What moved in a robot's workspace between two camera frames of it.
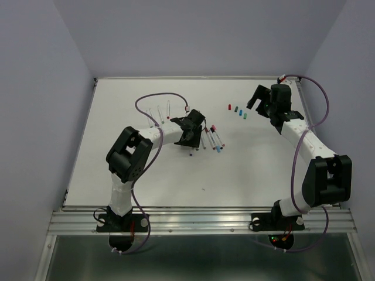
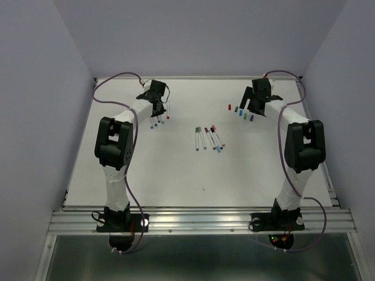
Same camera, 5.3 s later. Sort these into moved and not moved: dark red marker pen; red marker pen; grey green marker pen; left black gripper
Moved: left black gripper
Not moved: grey green marker pen; dark red marker pen; red marker pen
